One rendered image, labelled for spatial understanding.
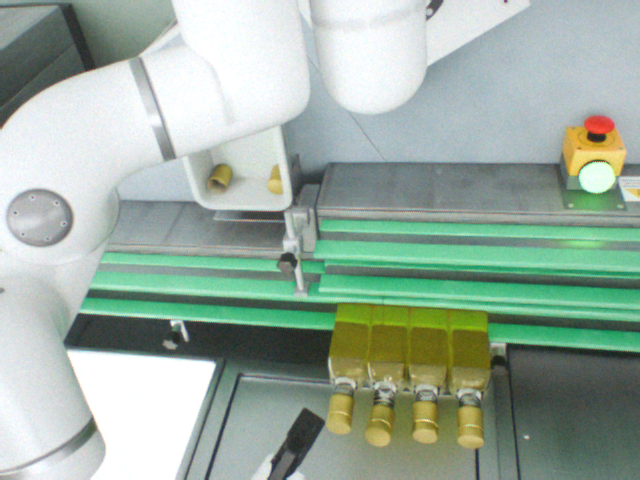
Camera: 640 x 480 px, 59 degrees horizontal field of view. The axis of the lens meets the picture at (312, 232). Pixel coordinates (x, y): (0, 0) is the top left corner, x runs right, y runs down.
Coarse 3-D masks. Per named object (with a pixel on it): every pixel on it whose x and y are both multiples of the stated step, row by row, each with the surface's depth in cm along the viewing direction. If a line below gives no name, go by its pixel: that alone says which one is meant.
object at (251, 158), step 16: (224, 144) 98; (240, 144) 97; (256, 144) 97; (272, 144) 96; (192, 160) 94; (208, 160) 99; (224, 160) 100; (240, 160) 100; (256, 160) 99; (272, 160) 98; (192, 176) 95; (208, 176) 100; (240, 176) 102; (256, 176) 101; (288, 176) 92; (208, 192) 100; (224, 192) 100; (240, 192) 99; (256, 192) 99; (288, 192) 93; (208, 208) 99; (224, 208) 98; (240, 208) 97; (256, 208) 97; (272, 208) 96
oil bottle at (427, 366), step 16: (416, 320) 86; (432, 320) 86; (416, 336) 84; (432, 336) 84; (416, 352) 82; (432, 352) 82; (416, 368) 80; (432, 368) 80; (416, 384) 80; (432, 384) 79
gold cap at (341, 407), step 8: (336, 400) 79; (344, 400) 79; (352, 400) 80; (336, 408) 78; (344, 408) 78; (352, 408) 79; (328, 416) 78; (336, 416) 77; (344, 416) 77; (328, 424) 78; (336, 424) 77; (344, 424) 77; (336, 432) 79; (344, 432) 78
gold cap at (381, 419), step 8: (376, 408) 78; (384, 408) 77; (376, 416) 76; (384, 416) 76; (392, 416) 77; (368, 424) 76; (376, 424) 75; (384, 424) 75; (392, 424) 76; (368, 432) 75; (376, 432) 75; (384, 432) 74; (368, 440) 76; (376, 440) 75; (384, 440) 75
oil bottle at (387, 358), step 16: (384, 304) 90; (384, 320) 87; (400, 320) 87; (384, 336) 85; (400, 336) 85; (368, 352) 84; (384, 352) 83; (400, 352) 83; (368, 368) 82; (384, 368) 81; (400, 368) 81; (400, 384) 81
